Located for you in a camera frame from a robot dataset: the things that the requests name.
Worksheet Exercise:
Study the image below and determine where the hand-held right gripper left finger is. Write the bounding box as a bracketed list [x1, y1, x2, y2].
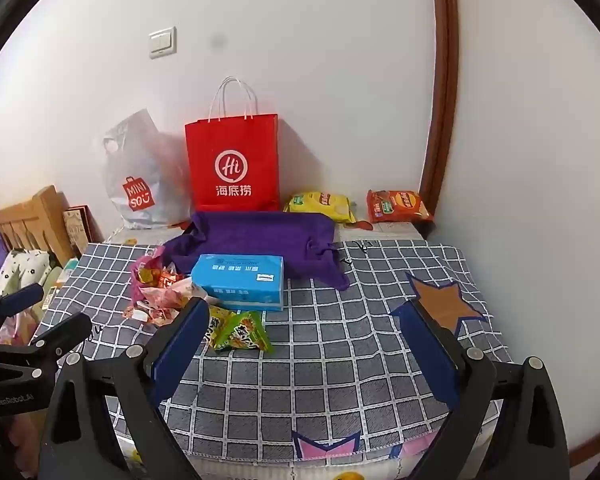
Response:
[39, 296, 212, 480]

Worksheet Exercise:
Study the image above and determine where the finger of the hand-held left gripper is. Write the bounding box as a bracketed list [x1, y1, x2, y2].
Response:
[0, 282, 46, 346]
[0, 312, 93, 361]

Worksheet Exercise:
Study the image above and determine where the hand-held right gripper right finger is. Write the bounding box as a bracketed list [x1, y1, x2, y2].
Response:
[390, 299, 571, 480]

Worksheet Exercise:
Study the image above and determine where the yellow green triangular snack packet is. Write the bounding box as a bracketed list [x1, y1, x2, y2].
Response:
[202, 306, 238, 348]

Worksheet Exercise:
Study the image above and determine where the long white red snack packet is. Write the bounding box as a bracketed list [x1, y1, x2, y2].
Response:
[144, 282, 216, 325]

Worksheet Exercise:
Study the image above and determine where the dark green triangular snack packet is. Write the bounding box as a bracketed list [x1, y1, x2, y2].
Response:
[214, 310, 274, 354]

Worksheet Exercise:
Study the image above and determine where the red candy packet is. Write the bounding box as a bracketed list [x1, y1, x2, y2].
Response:
[152, 267, 186, 289]

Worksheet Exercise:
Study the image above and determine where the blue tissue pack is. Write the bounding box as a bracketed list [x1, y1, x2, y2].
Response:
[190, 253, 285, 312]

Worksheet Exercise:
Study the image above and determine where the magenta plastic wrapper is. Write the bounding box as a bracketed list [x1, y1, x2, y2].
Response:
[131, 246, 168, 306]

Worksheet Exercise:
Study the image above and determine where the white floral cloth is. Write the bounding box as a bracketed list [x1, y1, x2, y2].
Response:
[0, 249, 51, 296]

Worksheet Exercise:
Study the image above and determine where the wooden headboard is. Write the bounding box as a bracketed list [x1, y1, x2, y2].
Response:
[0, 185, 76, 266]

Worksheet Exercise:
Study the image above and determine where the brown hardcover book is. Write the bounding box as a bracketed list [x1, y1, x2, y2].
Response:
[62, 203, 103, 256]

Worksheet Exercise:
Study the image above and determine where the purple towel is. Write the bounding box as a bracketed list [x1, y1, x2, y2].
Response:
[162, 210, 351, 292]

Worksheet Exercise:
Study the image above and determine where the orange chips bag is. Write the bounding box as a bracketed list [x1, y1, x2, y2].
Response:
[366, 189, 435, 224]

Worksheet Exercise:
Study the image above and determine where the white plastic shopping bag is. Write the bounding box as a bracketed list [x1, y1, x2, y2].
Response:
[100, 108, 193, 231]

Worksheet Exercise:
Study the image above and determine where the yellow chips bag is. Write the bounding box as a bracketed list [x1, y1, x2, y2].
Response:
[283, 190, 357, 224]

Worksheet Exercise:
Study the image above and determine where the red paper bag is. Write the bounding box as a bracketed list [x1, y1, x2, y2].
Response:
[184, 76, 281, 212]

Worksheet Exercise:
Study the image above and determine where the brown wooden door frame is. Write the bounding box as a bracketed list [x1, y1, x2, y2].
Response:
[419, 0, 460, 238]

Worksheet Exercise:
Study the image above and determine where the white light switch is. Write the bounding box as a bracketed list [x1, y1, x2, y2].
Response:
[148, 26, 177, 60]

